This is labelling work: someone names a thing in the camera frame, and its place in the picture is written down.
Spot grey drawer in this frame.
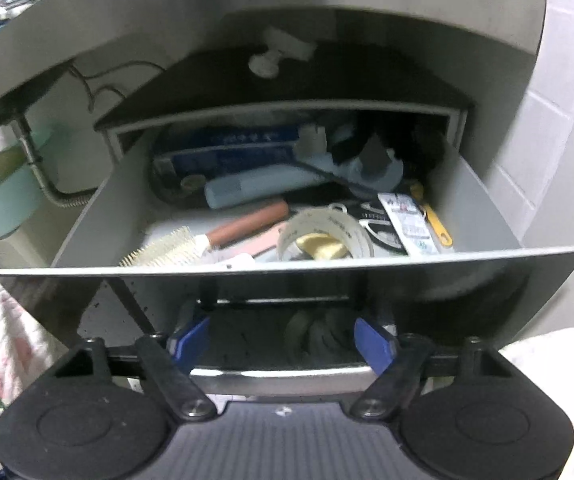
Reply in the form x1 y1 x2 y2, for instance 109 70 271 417
0 134 574 394

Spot blue box in drawer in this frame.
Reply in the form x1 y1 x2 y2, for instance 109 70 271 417
151 124 316 180

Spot black and white scissors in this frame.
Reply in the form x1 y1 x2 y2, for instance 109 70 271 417
329 200 407 256

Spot roll of clear tape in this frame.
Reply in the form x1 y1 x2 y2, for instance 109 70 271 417
276 207 375 261

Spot white card package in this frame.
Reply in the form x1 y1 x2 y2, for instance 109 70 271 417
378 193 439 256

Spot light blue tube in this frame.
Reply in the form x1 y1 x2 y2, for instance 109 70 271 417
204 164 328 209

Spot mint green plastic basin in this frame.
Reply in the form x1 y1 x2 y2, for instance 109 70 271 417
0 131 54 240

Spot white pipe fitting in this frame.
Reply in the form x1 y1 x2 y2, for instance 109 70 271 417
248 27 317 79

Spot stainless steel counter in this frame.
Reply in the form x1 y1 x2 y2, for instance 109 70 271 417
0 0 546 125

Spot brown handled hair brush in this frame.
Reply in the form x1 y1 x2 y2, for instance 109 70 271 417
119 200 289 268

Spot yellow handled tool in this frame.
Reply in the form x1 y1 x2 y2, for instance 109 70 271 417
409 182 453 248

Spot flexible metal hose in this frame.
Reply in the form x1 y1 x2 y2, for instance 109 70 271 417
16 119 99 210

